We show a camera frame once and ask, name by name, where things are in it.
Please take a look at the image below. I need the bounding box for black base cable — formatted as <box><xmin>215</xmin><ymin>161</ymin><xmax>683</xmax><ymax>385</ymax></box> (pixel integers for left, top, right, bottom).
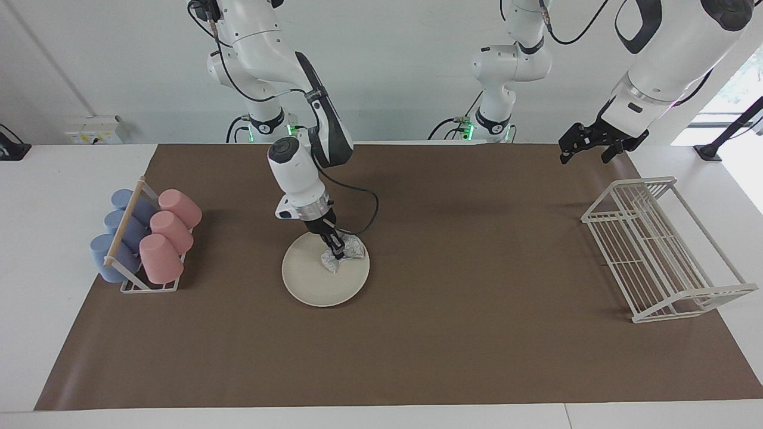
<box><xmin>225</xmin><ymin>114</ymin><xmax>252</xmax><ymax>144</ymax></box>
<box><xmin>428</xmin><ymin>116</ymin><xmax>472</xmax><ymax>142</ymax></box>

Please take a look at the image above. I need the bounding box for cream round plate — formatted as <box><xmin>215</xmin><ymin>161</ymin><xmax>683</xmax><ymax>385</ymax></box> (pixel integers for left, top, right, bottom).
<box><xmin>281</xmin><ymin>231</ymin><xmax>371</xmax><ymax>308</ymax></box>

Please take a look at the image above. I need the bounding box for black stand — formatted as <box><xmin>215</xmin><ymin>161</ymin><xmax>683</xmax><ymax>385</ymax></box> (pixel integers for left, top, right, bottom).
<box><xmin>694</xmin><ymin>97</ymin><xmax>763</xmax><ymax>162</ymax></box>

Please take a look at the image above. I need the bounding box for black left base cable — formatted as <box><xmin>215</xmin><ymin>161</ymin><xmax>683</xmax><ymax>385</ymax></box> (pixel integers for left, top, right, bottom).
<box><xmin>428</xmin><ymin>116</ymin><xmax>472</xmax><ymax>142</ymax></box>

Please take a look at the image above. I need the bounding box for white cup rack wooden handle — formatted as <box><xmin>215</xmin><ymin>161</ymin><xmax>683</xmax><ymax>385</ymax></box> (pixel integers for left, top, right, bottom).
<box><xmin>103</xmin><ymin>176</ymin><xmax>195</xmax><ymax>294</ymax></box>

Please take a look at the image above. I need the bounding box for black table clamp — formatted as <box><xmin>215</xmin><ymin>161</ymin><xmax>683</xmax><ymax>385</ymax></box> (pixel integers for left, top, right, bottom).
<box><xmin>0</xmin><ymin>123</ymin><xmax>32</xmax><ymax>161</ymax></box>

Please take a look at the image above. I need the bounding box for blue cup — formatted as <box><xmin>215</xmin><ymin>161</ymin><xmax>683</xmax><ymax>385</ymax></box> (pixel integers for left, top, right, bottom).
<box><xmin>90</xmin><ymin>234</ymin><xmax>141</xmax><ymax>283</ymax></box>
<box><xmin>104</xmin><ymin>210</ymin><xmax>151</xmax><ymax>251</ymax></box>
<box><xmin>111</xmin><ymin>189</ymin><xmax>159</xmax><ymax>224</ymax></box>

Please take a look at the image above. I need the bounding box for brown table mat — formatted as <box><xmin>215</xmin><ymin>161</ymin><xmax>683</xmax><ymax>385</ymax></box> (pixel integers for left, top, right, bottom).
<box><xmin>34</xmin><ymin>143</ymin><xmax>763</xmax><ymax>411</ymax></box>

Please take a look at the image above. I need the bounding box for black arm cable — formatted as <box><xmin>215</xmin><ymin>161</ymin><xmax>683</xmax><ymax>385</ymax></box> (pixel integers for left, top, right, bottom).
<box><xmin>188</xmin><ymin>0</ymin><xmax>380</xmax><ymax>236</ymax></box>
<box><xmin>539</xmin><ymin>0</ymin><xmax>612</xmax><ymax>46</ymax></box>

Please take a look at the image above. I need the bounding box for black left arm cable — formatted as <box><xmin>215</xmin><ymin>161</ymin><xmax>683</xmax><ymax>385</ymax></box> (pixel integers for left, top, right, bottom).
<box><xmin>539</xmin><ymin>0</ymin><xmax>612</xmax><ymax>46</ymax></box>

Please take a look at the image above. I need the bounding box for black right base cable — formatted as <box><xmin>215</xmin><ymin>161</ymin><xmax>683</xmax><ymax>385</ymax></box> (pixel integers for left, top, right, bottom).
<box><xmin>225</xmin><ymin>114</ymin><xmax>252</xmax><ymax>144</ymax></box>

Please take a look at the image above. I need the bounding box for pink cup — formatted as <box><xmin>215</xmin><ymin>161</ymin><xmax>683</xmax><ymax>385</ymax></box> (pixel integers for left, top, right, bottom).
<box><xmin>150</xmin><ymin>210</ymin><xmax>194</xmax><ymax>254</ymax></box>
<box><xmin>158</xmin><ymin>189</ymin><xmax>203</xmax><ymax>229</ymax></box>
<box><xmin>139</xmin><ymin>234</ymin><xmax>184</xmax><ymax>285</ymax></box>

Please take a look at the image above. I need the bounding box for silver mesh sponge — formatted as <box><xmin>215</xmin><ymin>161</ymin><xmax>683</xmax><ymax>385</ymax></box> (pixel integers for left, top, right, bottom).
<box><xmin>321</xmin><ymin>235</ymin><xmax>366</xmax><ymax>274</ymax></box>

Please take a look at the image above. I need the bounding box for white wire rack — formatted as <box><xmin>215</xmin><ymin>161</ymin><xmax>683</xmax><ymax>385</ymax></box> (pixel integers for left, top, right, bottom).
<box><xmin>581</xmin><ymin>176</ymin><xmax>759</xmax><ymax>324</ymax></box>

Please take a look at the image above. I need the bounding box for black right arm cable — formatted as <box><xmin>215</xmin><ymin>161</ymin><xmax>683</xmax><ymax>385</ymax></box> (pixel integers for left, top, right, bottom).
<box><xmin>188</xmin><ymin>0</ymin><xmax>380</xmax><ymax>236</ymax></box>

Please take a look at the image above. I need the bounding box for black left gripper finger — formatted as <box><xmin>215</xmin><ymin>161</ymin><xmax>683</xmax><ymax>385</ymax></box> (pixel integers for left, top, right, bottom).
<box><xmin>600</xmin><ymin>139</ymin><xmax>633</xmax><ymax>165</ymax></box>
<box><xmin>559</xmin><ymin>123</ymin><xmax>603</xmax><ymax>165</ymax></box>

